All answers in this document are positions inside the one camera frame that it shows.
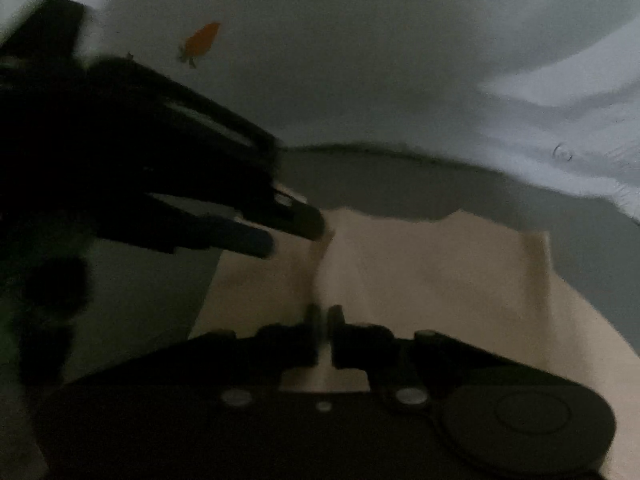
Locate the cream beige garment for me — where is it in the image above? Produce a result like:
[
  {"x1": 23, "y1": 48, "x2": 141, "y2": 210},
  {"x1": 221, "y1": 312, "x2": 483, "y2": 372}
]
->
[{"x1": 192, "y1": 208, "x2": 639, "y2": 479}]

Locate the white carrot print bedsheet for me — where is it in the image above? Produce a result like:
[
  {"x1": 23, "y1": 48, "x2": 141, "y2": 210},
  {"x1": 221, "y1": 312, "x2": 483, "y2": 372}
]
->
[{"x1": 0, "y1": 0, "x2": 640, "y2": 224}]

